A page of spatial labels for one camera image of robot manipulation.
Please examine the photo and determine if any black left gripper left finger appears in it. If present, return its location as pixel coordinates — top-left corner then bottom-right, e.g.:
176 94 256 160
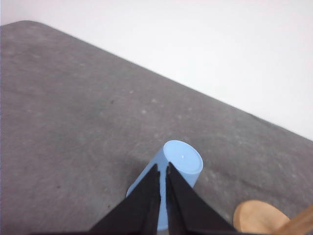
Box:
84 164 161 235

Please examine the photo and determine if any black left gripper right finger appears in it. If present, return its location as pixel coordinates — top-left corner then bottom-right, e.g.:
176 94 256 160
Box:
166 162 240 235

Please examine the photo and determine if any wooden cup tree stand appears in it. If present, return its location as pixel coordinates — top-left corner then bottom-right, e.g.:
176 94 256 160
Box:
233 200 313 234

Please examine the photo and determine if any grey table mat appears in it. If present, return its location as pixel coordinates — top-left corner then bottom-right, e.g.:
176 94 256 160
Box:
0 21 313 235

